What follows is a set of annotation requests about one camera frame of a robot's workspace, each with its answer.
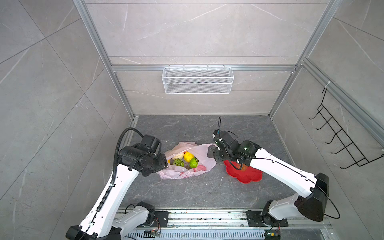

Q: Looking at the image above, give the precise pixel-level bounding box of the pink plastic bag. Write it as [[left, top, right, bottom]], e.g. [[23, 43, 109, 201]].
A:
[[157, 142, 217, 180]]

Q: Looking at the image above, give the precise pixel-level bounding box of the green fake kiwi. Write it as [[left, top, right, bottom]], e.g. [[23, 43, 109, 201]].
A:
[[173, 159, 185, 167]]

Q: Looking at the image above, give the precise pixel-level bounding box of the red flower-shaped bowl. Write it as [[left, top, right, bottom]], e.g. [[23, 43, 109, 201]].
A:
[[224, 160, 263, 184]]

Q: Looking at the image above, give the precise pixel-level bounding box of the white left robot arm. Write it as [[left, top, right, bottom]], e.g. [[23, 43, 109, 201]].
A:
[[66, 128, 168, 240]]

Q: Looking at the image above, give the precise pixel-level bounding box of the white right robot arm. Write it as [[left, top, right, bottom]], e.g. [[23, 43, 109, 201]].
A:
[[213, 129, 332, 227]]

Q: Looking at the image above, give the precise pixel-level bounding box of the cream fake fruit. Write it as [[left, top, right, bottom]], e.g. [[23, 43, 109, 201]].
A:
[[172, 153, 184, 160]]

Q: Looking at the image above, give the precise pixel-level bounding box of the green fake lime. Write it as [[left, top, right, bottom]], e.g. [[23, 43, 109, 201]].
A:
[[189, 158, 199, 169]]

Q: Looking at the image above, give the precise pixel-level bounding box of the yellow fake lemon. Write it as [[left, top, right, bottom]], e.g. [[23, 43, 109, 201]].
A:
[[183, 152, 195, 163]]

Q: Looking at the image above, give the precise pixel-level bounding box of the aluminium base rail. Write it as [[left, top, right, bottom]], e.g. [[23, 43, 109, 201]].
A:
[[122, 209, 338, 240]]

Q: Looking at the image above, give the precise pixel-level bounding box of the white wire mesh basket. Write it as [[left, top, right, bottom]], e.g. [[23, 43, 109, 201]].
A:
[[162, 67, 235, 95]]

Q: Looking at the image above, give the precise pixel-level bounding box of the black wire hook rack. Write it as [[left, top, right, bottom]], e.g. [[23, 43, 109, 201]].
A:
[[308, 88, 384, 170]]

